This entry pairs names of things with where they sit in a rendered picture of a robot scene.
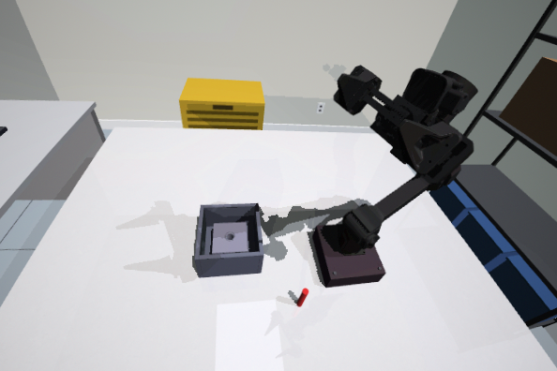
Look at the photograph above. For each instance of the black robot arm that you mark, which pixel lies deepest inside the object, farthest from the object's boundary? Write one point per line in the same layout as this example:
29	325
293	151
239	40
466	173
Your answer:
441	97

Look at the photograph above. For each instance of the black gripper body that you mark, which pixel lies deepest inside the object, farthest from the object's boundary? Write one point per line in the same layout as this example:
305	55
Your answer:
392	113

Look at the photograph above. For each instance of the dark red peg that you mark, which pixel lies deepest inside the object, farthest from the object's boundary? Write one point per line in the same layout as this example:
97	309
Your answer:
302	297

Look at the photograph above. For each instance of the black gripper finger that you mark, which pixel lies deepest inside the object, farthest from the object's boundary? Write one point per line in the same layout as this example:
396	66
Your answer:
414	139
351	88

